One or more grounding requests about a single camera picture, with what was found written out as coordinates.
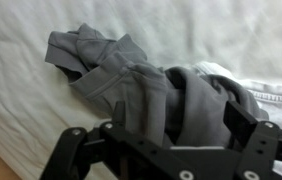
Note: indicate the white bed sheet mattress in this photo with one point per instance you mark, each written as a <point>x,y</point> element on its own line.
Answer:
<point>197,30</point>

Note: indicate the gray cloth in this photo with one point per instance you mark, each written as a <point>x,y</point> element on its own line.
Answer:
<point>131,83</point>

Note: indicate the white cloth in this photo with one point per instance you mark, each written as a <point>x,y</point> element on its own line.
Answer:
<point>274,95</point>

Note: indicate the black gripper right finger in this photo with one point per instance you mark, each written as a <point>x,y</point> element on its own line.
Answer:
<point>267,150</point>

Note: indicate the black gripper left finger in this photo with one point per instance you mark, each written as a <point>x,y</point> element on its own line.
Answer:
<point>71,150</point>

